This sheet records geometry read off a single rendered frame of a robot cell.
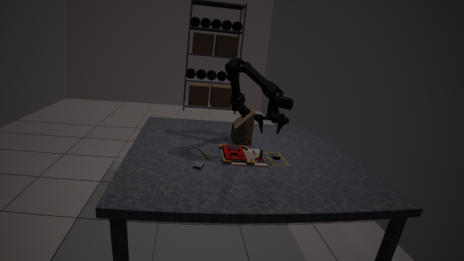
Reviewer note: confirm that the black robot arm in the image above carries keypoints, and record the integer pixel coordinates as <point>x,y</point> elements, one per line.
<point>270,89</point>

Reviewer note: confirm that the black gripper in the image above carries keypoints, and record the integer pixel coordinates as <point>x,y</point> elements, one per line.
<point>260,118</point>

